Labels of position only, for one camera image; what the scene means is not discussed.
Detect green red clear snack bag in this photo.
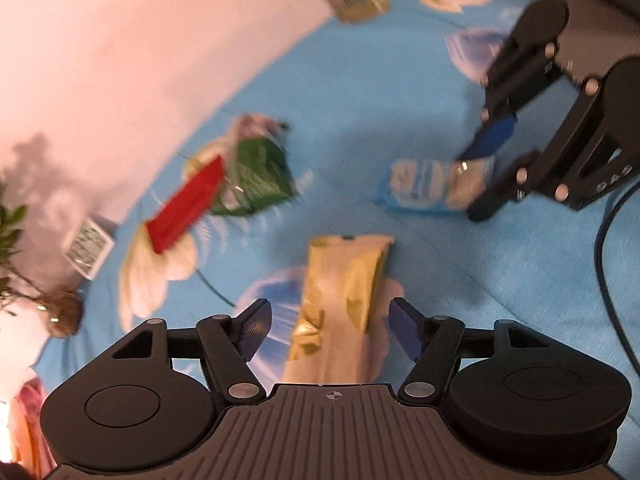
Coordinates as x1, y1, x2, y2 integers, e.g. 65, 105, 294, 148
145, 114, 297, 254

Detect white digital clock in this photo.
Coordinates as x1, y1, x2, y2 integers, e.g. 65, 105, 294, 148
62, 217, 115, 281

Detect potted plant in glass vase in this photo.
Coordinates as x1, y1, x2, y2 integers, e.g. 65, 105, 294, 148
1, 180, 84, 339

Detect black cable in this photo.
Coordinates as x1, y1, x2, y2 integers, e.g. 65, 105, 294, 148
594, 179, 640, 361

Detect cream green snack packet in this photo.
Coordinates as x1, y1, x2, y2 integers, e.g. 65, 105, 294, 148
282, 234, 394, 385

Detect folded orange pink cloths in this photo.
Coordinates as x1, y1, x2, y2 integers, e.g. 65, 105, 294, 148
8, 377, 56, 479

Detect blue white snack packet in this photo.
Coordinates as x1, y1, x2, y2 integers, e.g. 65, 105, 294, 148
373, 156, 495, 214

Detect blue floral tablecloth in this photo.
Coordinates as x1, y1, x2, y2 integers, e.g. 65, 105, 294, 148
37, 0, 639, 479

